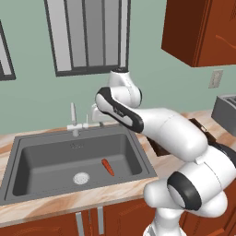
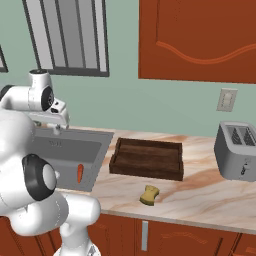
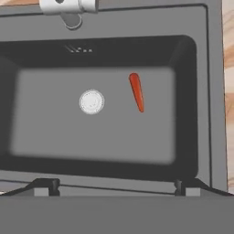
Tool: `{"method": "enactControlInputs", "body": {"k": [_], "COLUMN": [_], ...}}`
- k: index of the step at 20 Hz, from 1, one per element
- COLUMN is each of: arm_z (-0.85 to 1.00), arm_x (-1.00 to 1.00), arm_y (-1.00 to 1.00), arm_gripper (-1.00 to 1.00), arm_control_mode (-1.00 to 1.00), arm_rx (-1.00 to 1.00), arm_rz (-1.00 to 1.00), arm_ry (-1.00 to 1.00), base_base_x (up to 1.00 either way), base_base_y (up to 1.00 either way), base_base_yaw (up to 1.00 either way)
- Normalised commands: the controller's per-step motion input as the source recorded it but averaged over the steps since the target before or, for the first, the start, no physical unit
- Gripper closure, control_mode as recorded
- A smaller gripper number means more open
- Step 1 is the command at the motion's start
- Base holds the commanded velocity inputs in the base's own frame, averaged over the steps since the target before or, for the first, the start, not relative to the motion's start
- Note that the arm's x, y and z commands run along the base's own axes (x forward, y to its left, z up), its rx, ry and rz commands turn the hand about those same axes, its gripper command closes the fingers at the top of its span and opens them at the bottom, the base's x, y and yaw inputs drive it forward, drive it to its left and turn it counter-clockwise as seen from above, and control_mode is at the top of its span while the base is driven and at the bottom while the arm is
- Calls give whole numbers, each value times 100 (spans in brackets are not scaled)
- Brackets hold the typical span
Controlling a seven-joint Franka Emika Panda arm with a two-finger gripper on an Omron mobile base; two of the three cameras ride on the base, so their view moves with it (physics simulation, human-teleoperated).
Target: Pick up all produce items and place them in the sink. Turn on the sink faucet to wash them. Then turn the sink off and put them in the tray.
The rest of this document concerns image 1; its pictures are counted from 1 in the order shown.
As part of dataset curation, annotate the silver cupboard door handle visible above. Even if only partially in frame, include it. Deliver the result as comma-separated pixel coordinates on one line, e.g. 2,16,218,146
75,211,85,236
96,206,106,236

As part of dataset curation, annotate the orange carrot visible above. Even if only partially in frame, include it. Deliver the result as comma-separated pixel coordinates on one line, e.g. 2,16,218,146
100,158,116,177

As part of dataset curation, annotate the large dark-framed window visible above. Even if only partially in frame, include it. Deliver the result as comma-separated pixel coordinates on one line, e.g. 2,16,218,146
43,0,132,78

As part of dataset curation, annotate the silver sink faucet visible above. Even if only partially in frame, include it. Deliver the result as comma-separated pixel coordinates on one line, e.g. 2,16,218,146
66,102,92,138

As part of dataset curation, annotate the round silver sink drain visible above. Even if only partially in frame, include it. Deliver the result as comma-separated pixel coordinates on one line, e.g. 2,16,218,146
72,171,91,186

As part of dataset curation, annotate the grey kitchen sink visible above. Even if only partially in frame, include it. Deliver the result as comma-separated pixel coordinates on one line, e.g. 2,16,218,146
0,124,159,207

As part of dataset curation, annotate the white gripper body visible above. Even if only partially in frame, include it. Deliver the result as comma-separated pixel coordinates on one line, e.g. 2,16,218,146
90,103,109,126

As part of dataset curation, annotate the red-brown wall cupboard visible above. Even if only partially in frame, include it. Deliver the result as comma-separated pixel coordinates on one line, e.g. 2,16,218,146
160,0,236,68

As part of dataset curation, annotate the narrow dark-framed window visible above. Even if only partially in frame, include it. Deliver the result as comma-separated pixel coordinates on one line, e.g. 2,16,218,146
0,19,17,82

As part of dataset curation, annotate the grey wall socket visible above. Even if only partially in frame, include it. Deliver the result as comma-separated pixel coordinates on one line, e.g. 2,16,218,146
208,69,225,89

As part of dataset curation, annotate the grey toaster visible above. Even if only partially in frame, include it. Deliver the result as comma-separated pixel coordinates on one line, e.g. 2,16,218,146
210,94,236,138

